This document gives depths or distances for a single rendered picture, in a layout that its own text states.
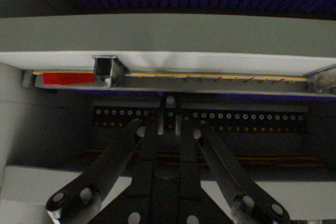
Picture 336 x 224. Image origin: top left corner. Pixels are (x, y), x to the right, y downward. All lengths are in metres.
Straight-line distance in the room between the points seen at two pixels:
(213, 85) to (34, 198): 0.29
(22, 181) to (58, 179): 0.05
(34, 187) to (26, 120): 0.10
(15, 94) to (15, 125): 0.05
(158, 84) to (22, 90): 0.21
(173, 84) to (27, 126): 0.25
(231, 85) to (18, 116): 0.32
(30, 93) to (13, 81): 0.03
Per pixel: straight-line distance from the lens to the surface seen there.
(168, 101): 0.21
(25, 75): 0.28
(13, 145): 0.29
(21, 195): 0.28
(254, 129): 0.37
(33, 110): 0.30
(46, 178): 0.25
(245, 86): 0.20
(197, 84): 0.18
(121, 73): 0.17
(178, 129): 0.16
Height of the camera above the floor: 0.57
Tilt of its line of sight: 8 degrees up
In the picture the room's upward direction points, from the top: 179 degrees counter-clockwise
